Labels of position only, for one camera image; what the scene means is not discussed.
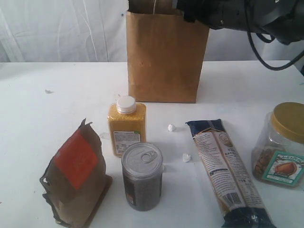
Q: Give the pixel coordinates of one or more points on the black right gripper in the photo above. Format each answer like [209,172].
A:
[216,14]

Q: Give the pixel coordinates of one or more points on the brown paper shopping bag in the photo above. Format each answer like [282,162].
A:
[164,52]

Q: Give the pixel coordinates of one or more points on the white paper ball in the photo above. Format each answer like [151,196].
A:
[186,157]
[171,128]

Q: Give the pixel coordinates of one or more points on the dark seed can pull-tab lid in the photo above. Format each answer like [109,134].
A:
[142,167]

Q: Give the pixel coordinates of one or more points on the yellow grain bottle white cap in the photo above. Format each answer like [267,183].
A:
[127,124]

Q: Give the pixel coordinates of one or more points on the clear nut jar gold lid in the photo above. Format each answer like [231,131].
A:
[278,156]

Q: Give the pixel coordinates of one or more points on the white backdrop curtain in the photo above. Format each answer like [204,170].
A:
[95,31]

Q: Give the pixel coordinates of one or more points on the long pasta packet dark blue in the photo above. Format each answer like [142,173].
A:
[238,198]

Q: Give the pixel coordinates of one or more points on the brown pouch with orange label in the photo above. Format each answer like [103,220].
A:
[75,180]

